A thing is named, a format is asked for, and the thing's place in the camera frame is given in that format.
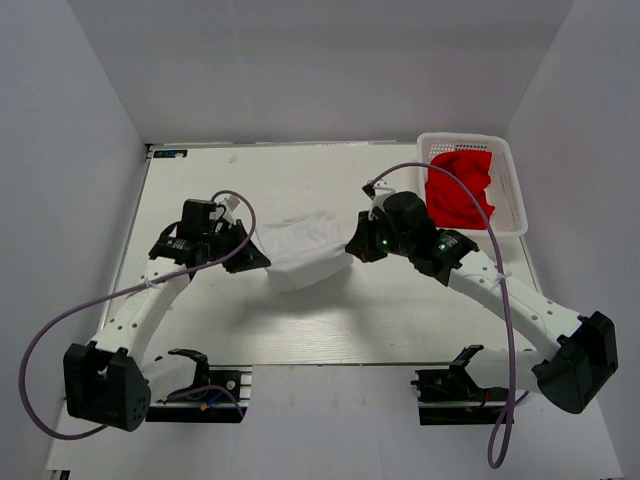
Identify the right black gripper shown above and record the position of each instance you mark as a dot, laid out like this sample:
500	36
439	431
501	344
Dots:
361	245

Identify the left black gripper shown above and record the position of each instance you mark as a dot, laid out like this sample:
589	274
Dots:
248	259

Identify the red t shirt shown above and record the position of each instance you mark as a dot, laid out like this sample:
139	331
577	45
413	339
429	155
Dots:
447	203

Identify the white t shirt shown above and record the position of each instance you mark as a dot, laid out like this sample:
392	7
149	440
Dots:
303	250

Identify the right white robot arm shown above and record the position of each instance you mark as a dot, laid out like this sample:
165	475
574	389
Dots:
573	356

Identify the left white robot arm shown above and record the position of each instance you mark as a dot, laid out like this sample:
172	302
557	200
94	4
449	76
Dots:
109	381

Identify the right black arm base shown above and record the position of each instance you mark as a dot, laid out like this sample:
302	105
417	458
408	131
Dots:
450	398

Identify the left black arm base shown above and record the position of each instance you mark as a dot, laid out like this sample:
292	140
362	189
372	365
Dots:
226	403

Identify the blue table label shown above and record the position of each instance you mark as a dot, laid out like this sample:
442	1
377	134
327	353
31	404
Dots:
170	153

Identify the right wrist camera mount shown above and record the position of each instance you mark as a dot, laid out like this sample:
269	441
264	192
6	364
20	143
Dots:
378	193

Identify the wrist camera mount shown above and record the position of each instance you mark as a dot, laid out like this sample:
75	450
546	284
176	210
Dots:
378	193
224	211

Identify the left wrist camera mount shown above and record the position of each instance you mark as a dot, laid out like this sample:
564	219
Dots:
224	211

